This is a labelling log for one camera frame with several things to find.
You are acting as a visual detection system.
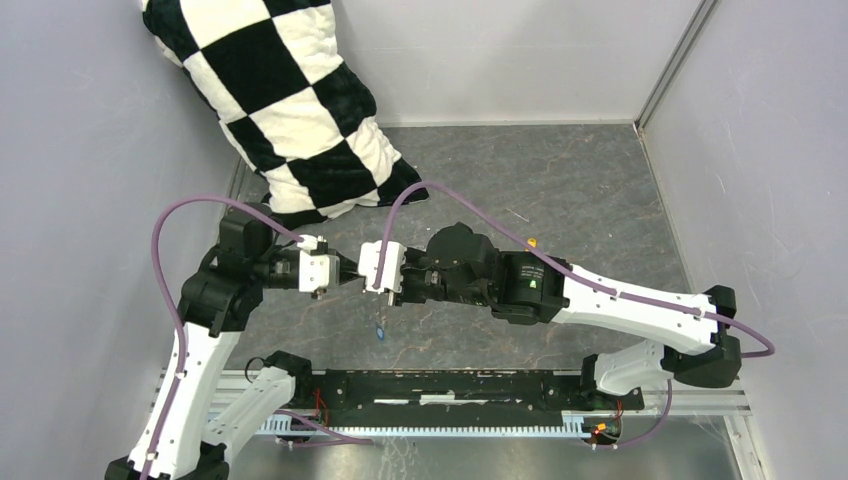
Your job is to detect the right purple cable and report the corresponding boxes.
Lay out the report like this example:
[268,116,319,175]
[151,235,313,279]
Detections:
[374,180,776,450]

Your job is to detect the white slotted cable duct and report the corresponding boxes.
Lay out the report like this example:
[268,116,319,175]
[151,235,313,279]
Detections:
[256,413,620,440]

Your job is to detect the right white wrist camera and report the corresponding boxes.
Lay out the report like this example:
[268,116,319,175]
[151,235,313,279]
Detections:
[357,241,407,294]

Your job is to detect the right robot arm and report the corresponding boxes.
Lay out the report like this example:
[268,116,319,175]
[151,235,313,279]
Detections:
[361,223,742,408]

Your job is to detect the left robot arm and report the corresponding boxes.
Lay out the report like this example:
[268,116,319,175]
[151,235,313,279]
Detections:
[105,201,358,479]

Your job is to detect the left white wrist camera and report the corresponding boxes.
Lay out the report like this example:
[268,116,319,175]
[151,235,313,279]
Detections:
[298,251,340,293]

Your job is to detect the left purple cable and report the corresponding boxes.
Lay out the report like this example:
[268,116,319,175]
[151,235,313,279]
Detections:
[139,194,376,480]

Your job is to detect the purple cable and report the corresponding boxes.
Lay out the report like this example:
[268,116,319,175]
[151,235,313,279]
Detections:
[374,180,776,450]
[139,194,376,480]

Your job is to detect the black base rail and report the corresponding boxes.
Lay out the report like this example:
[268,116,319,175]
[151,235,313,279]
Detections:
[286,370,645,428]

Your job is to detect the black white checkered blanket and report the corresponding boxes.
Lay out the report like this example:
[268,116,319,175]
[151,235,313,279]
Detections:
[140,0,428,229]

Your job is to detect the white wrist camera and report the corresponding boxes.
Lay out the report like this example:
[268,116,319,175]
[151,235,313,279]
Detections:
[357,241,407,294]
[298,251,340,293]

